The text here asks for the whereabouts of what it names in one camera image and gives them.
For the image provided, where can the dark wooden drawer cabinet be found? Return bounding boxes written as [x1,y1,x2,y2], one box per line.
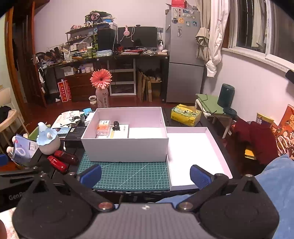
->
[65,72,97,102]

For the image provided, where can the white drawer unit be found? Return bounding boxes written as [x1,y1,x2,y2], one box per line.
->
[107,58,136,96]

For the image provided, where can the green cutting mat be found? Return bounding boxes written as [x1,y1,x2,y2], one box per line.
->
[77,152,171,191]

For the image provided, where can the silver refrigerator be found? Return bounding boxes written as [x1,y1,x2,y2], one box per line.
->
[165,8,206,104]

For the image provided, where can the dark computer desk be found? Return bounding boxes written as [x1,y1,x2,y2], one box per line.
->
[42,53,170,103]

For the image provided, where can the pink headphones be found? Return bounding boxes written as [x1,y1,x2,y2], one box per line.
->
[123,26,135,38]

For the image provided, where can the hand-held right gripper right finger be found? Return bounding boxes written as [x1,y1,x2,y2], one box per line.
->
[176,164,263,212]

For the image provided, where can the white chair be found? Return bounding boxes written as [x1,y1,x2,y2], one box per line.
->
[0,87,30,147]

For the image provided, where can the cluttered metal shelf rack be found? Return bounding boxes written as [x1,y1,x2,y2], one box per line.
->
[65,22,99,59]

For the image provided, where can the yellow snack cup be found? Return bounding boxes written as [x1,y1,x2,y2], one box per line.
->
[256,112,275,126]

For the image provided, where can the black computer tower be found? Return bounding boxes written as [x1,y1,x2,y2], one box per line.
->
[97,29,118,51]

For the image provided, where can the wooden door frame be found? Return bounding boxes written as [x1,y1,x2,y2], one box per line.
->
[4,0,47,111]

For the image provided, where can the window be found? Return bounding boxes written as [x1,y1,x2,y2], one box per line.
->
[222,0,294,67]

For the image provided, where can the light blue tissue pack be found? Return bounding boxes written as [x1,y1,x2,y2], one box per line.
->
[96,50,114,58]

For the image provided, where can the dark red cloth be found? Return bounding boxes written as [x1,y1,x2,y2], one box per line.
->
[234,118,280,165]

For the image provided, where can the white box lid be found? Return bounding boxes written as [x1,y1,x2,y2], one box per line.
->
[166,126,233,191]

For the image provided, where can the dark green cylinder appliance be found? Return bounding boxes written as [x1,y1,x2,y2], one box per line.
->
[217,83,235,108]

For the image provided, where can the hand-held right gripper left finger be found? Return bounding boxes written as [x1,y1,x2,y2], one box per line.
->
[31,164,116,212]

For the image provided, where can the white storage box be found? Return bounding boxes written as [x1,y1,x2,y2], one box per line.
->
[81,107,169,162]

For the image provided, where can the white yellow-edged box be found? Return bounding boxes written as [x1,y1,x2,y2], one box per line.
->
[110,124,129,139]

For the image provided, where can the yellow tissue pack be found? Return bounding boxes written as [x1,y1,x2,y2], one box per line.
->
[171,104,202,127]

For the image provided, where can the red sign boards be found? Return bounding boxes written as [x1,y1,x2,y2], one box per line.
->
[57,79,72,103]

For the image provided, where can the light blue blanket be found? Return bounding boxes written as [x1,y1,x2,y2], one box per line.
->
[156,154,294,239]

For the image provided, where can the white curtain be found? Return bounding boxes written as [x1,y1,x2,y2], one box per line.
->
[205,0,230,78]

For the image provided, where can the black clothes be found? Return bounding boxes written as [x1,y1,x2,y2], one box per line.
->
[0,106,12,123]

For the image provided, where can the pile of illustrated papers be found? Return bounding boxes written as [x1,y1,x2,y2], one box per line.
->
[51,110,81,129]

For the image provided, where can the red bottle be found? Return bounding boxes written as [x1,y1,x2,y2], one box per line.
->
[47,156,69,173]
[54,150,79,165]

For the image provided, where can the cartoon print snack bag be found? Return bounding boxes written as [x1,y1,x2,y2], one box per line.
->
[275,104,294,159]

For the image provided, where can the black cardboard box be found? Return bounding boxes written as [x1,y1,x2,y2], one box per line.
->
[64,126,87,148]

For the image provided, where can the beige coat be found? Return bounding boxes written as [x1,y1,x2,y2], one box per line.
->
[195,27,210,59]

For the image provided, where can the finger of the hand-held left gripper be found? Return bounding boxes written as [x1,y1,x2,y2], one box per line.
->
[0,154,40,184]

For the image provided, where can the black computer monitor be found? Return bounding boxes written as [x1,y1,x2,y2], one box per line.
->
[117,26,158,49]

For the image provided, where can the green folding stool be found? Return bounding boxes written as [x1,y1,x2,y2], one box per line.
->
[195,93,233,139]

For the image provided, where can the green plastic bin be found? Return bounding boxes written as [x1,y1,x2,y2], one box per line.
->
[28,124,51,141]

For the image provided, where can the orange medicine box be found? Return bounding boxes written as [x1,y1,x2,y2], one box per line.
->
[96,120,113,136]

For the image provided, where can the pink gerbera flower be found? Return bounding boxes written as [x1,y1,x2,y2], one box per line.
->
[90,69,113,89]

